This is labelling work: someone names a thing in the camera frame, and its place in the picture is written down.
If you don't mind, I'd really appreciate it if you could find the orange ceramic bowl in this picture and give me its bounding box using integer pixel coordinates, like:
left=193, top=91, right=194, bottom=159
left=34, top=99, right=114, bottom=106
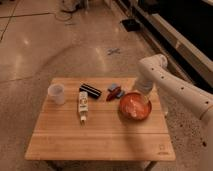
left=119, top=92, right=152, bottom=120

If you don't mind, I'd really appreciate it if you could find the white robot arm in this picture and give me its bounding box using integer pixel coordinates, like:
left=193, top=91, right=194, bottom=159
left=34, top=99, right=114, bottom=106
left=135, top=54, right=213, bottom=124

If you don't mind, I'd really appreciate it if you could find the red and blue toy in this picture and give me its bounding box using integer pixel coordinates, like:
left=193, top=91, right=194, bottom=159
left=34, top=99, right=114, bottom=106
left=106, top=84, right=125, bottom=101

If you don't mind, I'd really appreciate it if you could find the black rectangular box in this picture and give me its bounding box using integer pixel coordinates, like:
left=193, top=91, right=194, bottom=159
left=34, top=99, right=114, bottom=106
left=79, top=84, right=102, bottom=99

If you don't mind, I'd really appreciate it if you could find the white tube bottle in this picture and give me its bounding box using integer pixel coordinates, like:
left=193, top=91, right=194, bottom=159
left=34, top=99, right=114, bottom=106
left=78, top=91, right=88, bottom=123

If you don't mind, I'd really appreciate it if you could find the wooden folding table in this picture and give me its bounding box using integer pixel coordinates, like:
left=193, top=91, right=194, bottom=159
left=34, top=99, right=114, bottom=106
left=25, top=78, right=175, bottom=162

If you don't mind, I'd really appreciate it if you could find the translucent plastic cup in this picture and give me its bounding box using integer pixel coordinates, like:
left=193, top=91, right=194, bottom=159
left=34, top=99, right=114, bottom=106
left=48, top=84, right=65, bottom=105

